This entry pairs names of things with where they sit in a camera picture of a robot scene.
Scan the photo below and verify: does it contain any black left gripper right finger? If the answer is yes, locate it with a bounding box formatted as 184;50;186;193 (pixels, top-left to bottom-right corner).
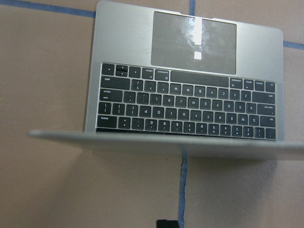
168;220;178;228

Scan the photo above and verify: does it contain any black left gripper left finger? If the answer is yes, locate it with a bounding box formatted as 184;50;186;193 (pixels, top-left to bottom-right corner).
156;219;168;228

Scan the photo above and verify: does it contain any grey laptop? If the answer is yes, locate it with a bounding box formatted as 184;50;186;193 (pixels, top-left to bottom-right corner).
29;0;304;160

